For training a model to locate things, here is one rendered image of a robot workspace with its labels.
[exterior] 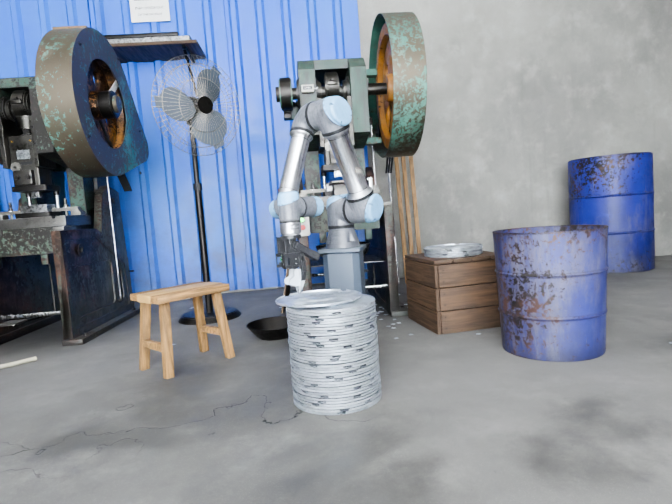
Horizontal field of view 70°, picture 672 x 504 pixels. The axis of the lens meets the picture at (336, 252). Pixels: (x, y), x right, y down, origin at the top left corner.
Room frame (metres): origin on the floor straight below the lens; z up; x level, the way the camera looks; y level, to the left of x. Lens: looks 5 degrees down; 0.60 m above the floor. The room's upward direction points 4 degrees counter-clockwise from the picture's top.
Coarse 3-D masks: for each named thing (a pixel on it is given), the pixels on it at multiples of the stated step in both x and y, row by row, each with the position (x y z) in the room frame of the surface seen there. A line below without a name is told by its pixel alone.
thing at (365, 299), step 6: (366, 294) 1.61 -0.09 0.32; (354, 300) 1.55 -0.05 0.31; (360, 300) 1.54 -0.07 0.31; (366, 300) 1.53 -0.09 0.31; (372, 300) 1.52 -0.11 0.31; (324, 306) 1.47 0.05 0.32; (330, 306) 1.47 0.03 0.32; (336, 306) 1.47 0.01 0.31; (342, 306) 1.46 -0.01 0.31; (348, 306) 1.45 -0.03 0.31; (354, 306) 1.45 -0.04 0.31; (360, 306) 1.42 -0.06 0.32; (300, 312) 1.42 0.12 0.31; (306, 312) 1.41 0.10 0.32; (312, 312) 1.40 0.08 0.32; (318, 312) 1.39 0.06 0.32; (324, 312) 1.39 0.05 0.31; (330, 312) 1.39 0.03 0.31
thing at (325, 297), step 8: (296, 296) 1.66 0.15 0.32; (304, 296) 1.61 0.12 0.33; (312, 296) 1.60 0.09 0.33; (320, 296) 1.59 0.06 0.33; (328, 296) 1.58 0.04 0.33; (336, 296) 1.58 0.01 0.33; (344, 296) 1.59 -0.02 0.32; (352, 296) 1.58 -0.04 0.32; (360, 296) 1.56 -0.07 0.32; (280, 304) 1.51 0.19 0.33; (288, 304) 1.52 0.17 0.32; (296, 304) 1.51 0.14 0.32; (304, 304) 1.50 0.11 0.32; (312, 304) 1.49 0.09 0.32; (320, 304) 1.45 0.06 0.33; (328, 304) 1.45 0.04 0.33; (336, 304) 1.46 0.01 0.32
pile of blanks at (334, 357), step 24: (288, 312) 1.51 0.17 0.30; (336, 312) 1.42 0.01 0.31; (360, 312) 1.42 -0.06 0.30; (312, 336) 1.42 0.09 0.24; (336, 336) 1.39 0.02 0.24; (360, 336) 1.42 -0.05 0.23; (312, 360) 1.40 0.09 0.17; (336, 360) 1.39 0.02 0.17; (360, 360) 1.41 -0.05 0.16; (312, 384) 1.42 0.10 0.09; (336, 384) 1.39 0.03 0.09; (360, 384) 1.41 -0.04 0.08; (312, 408) 1.43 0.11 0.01; (336, 408) 1.39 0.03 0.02; (360, 408) 1.41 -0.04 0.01
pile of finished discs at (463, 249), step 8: (424, 248) 2.41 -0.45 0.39; (432, 248) 2.43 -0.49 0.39; (440, 248) 2.40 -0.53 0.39; (448, 248) 2.36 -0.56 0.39; (456, 248) 2.28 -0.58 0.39; (464, 248) 2.28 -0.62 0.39; (472, 248) 2.36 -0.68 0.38; (480, 248) 2.33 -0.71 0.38; (432, 256) 2.34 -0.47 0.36; (440, 256) 2.31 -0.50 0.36; (448, 256) 2.29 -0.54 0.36; (456, 256) 2.28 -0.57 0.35; (464, 256) 2.28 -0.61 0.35
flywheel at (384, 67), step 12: (384, 24) 2.88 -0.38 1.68; (384, 36) 2.93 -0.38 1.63; (384, 48) 3.06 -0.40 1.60; (384, 60) 3.13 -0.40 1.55; (384, 72) 3.15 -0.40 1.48; (384, 96) 3.02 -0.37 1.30; (384, 108) 3.23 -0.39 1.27; (384, 120) 3.21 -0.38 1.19; (384, 132) 3.14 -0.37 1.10; (384, 144) 3.13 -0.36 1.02
